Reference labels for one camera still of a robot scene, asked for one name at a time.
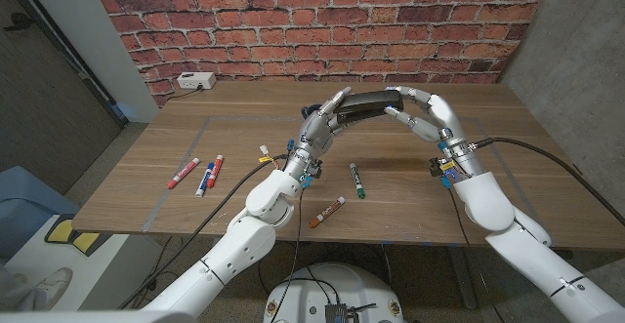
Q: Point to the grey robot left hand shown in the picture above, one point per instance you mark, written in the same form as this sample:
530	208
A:
315	130

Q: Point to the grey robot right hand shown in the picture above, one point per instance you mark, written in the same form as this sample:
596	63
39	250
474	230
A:
444	115

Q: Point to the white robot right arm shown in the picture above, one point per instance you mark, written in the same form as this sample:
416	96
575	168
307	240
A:
522	254

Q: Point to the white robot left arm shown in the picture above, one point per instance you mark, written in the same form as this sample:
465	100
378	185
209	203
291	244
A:
244	245

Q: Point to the navy blue mug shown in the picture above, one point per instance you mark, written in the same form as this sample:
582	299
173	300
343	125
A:
307	111

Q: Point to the green dry erase marker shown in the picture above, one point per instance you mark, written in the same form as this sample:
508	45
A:
357	181

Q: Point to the orange dry erase marker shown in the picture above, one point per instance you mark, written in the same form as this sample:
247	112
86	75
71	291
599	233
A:
326	212

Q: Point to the red brick print backdrop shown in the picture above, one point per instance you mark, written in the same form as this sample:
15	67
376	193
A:
317	30

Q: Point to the red dry erase marker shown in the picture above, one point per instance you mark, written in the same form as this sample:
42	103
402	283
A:
215	172
183	173

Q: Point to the blue dry erase marker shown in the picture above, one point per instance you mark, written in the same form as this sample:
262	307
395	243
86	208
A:
204	181

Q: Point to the white power strip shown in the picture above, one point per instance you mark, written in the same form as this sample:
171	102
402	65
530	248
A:
196	80

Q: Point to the grey table leg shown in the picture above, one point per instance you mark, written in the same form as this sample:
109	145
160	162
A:
216	246
464	284

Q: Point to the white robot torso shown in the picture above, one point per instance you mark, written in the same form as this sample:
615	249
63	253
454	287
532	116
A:
332	289

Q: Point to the grey finned torso module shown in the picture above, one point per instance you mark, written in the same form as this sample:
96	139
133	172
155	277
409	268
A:
336	314

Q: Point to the yellow black floor pad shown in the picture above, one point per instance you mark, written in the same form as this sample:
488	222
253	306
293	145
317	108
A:
63	230

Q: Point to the dark wooden door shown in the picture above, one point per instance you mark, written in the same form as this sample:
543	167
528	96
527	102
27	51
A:
39	108

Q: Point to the blue plastic bin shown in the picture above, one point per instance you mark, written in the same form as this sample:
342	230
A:
24	201

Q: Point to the seated person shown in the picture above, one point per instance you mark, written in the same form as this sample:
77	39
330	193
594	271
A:
51	281

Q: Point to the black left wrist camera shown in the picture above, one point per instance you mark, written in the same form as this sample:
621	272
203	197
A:
315	169

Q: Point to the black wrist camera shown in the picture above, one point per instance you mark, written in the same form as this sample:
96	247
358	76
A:
315	169
434	167

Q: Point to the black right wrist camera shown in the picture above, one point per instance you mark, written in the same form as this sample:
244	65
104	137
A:
434	167

